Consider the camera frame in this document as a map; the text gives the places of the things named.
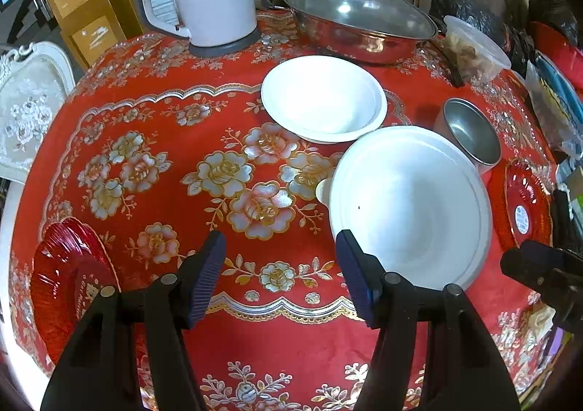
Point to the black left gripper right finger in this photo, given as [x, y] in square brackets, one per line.
[463, 367]

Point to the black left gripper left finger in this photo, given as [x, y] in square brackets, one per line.
[98, 370]

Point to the red glass flower plate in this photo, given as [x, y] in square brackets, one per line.
[70, 267]

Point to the large white plate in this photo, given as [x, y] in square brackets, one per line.
[413, 200]

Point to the small white bowl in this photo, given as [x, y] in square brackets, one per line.
[324, 100]

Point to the red plate with sticker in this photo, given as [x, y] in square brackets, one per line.
[521, 208]

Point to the clear plastic bag package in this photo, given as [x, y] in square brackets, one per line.
[556, 105]

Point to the clear plastic food container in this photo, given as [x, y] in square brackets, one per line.
[478, 58]

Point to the black plastic bag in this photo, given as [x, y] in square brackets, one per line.
[515, 42]

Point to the steel pot glass lid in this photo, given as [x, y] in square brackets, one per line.
[371, 31]

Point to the metal bowl pink handles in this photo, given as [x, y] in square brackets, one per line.
[464, 125]

